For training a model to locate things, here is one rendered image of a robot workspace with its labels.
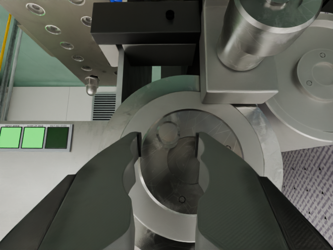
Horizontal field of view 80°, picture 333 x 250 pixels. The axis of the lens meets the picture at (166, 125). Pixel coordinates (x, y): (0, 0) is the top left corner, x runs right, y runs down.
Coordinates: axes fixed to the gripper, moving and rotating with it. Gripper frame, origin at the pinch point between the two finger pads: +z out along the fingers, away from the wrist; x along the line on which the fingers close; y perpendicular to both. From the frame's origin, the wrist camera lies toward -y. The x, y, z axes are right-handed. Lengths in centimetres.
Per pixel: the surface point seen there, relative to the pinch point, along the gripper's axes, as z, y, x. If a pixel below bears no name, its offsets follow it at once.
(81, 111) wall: 257, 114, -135
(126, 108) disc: 4.9, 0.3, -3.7
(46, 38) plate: 28.0, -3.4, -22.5
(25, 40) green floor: 206, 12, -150
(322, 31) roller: 10.3, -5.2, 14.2
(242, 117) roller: 3.9, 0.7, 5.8
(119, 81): 7.0, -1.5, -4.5
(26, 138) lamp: 31, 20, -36
